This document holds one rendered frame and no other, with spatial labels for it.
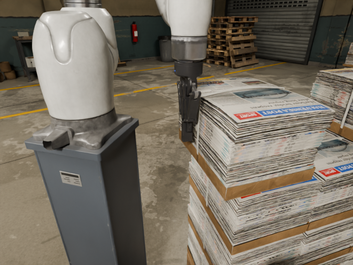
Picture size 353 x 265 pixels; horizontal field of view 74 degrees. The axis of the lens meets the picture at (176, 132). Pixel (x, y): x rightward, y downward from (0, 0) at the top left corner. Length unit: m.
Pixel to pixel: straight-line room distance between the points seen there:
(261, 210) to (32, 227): 1.56
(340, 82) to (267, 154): 0.59
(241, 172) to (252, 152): 0.06
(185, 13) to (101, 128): 0.32
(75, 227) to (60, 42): 0.49
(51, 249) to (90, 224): 1.05
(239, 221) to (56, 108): 0.55
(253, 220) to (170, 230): 1.00
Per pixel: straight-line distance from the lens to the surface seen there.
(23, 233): 1.93
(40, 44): 0.56
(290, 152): 0.68
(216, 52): 7.30
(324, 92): 1.18
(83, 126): 0.57
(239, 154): 0.57
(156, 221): 1.73
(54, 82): 0.55
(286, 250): 0.98
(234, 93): 0.72
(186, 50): 0.59
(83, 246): 0.81
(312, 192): 0.84
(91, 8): 0.74
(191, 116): 0.64
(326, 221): 1.01
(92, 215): 0.69
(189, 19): 0.58
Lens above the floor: 1.26
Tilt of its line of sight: 26 degrees down
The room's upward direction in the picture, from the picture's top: straight up
